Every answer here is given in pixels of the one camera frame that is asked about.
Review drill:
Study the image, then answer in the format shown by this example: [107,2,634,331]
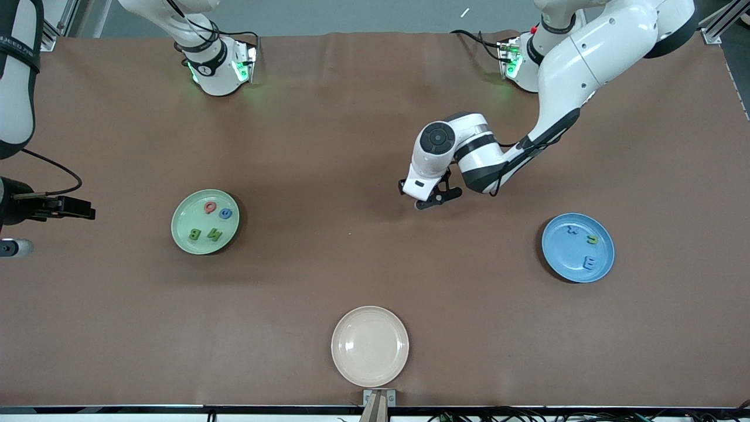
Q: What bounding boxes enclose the brown table mat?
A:
[0,29,750,408]

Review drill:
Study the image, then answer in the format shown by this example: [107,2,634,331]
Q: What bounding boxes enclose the blue plate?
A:
[541,213,615,284]

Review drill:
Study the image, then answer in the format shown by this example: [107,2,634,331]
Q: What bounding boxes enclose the green plate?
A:
[171,189,241,256]

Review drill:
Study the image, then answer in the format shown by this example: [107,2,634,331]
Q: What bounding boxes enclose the beige plate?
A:
[331,306,410,387]

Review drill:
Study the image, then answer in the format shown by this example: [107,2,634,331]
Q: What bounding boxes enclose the black base cable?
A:
[199,21,260,50]
[451,29,506,62]

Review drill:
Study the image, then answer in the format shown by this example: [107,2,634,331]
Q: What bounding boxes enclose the aluminium frame profile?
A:
[700,0,750,45]
[35,0,57,52]

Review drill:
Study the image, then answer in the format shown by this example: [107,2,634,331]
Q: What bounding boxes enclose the black table edge rail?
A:
[0,403,750,422]

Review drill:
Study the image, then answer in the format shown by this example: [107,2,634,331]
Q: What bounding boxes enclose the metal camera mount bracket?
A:
[362,389,397,422]

